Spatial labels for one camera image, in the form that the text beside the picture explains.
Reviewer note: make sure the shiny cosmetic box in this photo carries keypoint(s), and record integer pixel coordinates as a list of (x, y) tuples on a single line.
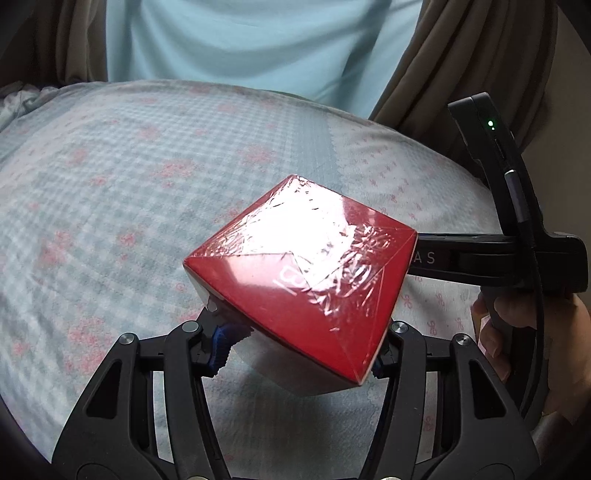
[(300, 258)]

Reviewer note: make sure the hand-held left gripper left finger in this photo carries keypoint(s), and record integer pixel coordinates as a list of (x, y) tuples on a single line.
[(221, 344)]

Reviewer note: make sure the light blue hanging cloth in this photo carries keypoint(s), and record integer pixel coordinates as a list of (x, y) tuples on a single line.
[(258, 46)]

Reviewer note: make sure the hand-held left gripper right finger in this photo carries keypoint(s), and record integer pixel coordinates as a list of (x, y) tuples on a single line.
[(415, 355)]

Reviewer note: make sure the grey-brown curtain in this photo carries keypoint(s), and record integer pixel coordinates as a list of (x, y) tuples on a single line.
[(55, 37), (461, 50)]

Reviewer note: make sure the person's right hand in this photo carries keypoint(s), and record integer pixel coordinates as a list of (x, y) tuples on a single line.
[(569, 344)]

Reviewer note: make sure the light blue crumpled blanket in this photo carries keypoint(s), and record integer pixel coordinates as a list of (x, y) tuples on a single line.
[(21, 101)]

